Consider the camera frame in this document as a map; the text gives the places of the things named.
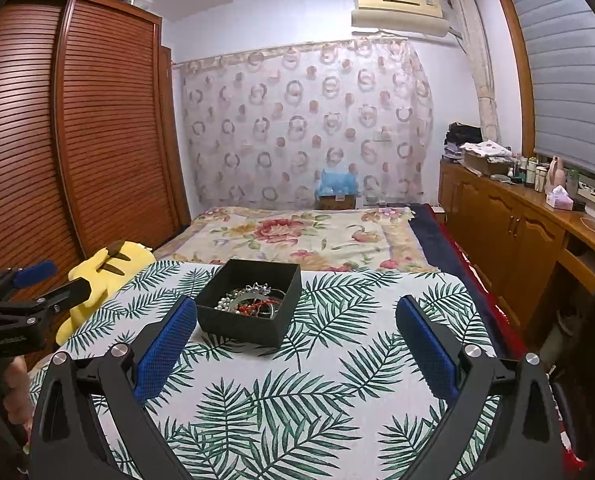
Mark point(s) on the yellow plush toy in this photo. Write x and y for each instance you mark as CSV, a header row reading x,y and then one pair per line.
x,y
97,270

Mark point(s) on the green leaf-print tablecloth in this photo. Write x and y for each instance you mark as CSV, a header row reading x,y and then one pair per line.
x,y
327,360

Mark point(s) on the pink tissue pack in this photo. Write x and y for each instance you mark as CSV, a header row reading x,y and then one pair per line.
x,y
561,199

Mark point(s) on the floral bed blanket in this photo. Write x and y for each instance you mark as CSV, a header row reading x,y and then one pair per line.
x,y
287,230

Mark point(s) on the cream lace curtain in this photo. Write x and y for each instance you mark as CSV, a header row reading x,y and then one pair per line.
x,y
480,70

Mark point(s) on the row of cosmetic bottles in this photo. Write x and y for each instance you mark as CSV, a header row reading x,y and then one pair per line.
x,y
530,170

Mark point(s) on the dark blue blanket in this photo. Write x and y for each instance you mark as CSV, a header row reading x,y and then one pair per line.
x,y
447,270

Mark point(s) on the white wall air conditioner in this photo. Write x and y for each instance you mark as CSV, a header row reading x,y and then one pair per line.
x,y
402,10

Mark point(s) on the small brown wooden box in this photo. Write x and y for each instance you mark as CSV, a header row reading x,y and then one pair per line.
x,y
337,202

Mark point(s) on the grey window blind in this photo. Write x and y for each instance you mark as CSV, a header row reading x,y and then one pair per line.
x,y
567,60

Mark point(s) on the cardboard box with cloth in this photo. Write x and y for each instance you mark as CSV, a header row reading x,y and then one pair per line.
x,y
487,160

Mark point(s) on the black jewelry box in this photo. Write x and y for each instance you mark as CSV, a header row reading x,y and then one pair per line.
x,y
247,332

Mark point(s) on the person's left hand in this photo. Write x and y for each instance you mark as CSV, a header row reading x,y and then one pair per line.
x,y
17,395

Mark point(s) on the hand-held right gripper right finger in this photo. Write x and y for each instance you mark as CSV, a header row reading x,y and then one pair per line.
x,y
427,350

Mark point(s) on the beige figurine vase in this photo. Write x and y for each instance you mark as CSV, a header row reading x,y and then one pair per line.
x,y
557,172

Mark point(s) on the circle-patterned sheer curtain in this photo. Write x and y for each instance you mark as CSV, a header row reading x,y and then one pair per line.
x,y
302,110

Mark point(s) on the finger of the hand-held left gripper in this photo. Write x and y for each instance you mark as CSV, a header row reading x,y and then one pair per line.
x,y
32,272
62,296

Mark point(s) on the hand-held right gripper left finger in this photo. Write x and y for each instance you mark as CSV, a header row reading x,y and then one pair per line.
x,y
165,345

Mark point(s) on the stack of folded clothes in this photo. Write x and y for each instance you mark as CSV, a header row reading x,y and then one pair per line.
x,y
463,140

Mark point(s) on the blue plastic bag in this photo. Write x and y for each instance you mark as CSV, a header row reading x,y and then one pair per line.
x,y
336,182

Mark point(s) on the wooden sideboard cabinet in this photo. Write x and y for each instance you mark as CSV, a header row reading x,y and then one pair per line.
x,y
502,230

